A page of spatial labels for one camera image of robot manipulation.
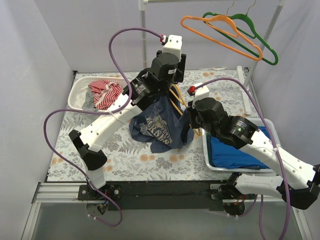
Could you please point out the red white striped garment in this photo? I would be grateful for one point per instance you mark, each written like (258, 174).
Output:
(105, 93)

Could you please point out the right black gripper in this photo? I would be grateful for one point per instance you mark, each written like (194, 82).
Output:
(192, 119)

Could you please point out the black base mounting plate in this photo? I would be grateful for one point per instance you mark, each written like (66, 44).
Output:
(166, 195)

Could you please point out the green garment in basket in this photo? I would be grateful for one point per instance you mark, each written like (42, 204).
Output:
(208, 138)

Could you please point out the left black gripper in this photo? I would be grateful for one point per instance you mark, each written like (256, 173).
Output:
(180, 72)

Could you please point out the white metal clothes rack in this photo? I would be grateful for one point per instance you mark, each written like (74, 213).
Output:
(248, 80)

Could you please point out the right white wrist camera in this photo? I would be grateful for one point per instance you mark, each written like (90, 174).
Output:
(198, 93)

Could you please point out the white left laundry basket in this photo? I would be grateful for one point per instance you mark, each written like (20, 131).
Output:
(77, 95)

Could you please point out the navy blue tank top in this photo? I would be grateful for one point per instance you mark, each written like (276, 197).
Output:
(161, 125)

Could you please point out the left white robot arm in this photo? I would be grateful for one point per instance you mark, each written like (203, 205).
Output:
(89, 141)

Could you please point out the green velvet hanger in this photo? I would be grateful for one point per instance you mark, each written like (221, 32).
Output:
(254, 35)

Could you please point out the blue folded shirt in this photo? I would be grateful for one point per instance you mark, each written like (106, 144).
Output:
(224, 156)

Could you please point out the yellow velvet hanger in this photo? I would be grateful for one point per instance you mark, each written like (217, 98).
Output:
(177, 94)

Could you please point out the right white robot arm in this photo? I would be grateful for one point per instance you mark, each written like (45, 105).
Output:
(296, 182)

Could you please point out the floral table mat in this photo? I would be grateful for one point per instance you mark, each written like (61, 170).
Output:
(130, 160)

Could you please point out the grey garment in basket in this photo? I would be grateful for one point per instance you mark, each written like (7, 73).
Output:
(88, 104)

